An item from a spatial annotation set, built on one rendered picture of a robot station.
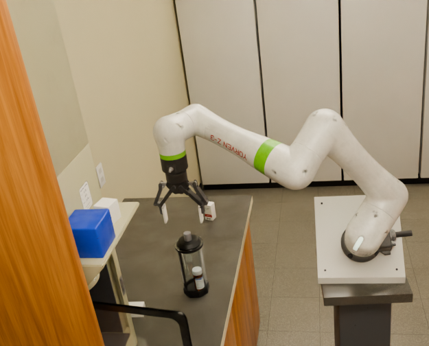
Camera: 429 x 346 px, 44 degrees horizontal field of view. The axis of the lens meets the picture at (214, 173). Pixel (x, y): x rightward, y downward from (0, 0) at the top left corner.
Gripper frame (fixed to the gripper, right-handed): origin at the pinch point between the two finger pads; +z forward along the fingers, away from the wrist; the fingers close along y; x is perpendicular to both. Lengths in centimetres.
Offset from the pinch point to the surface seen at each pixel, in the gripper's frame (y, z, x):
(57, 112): -16, -58, -41
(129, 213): -5.0, -23.8, -34.7
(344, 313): 57, 46, 4
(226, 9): -19, -31, 251
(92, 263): -7, -24, -59
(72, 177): -16, -40, -42
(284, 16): 24, -21, 251
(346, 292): 58, 33, 0
